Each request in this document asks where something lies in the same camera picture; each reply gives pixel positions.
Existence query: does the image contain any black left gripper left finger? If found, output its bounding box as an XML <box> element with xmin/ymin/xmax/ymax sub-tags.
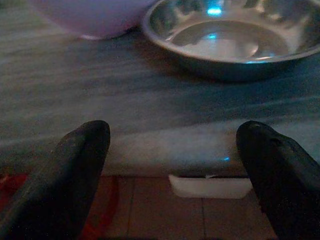
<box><xmin>0</xmin><ymin>120</ymin><xmax>111</xmax><ymax>240</ymax></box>

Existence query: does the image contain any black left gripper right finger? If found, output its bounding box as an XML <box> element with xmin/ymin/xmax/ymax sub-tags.
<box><xmin>235</xmin><ymin>120</ymin><xmax>320</xmax><ymax>240</ymax></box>

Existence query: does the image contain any red round stool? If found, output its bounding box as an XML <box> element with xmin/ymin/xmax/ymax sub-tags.
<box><xmin>0</xmin><ymin>173</ymin><xmax>120</xmax><ymax>240</ymax></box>

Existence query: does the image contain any white plastic tray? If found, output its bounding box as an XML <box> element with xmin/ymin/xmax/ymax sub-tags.
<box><xmin>168</xmin><ymin>174</ymin><xmax>253</xmax><ymax>200</ymax></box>

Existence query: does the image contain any stainless steel bowl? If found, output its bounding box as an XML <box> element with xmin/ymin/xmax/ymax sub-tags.
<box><xmin>141</xmin><ymin>0</ymin><xmax>320</xmax><ymax>83</ymax></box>

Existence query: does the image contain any lilac plastic bowl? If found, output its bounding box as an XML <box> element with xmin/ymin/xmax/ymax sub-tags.
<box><xmin>27</xmin><ymin>0</ymin><xmax>161</xmax><ymax>41</ymax></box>

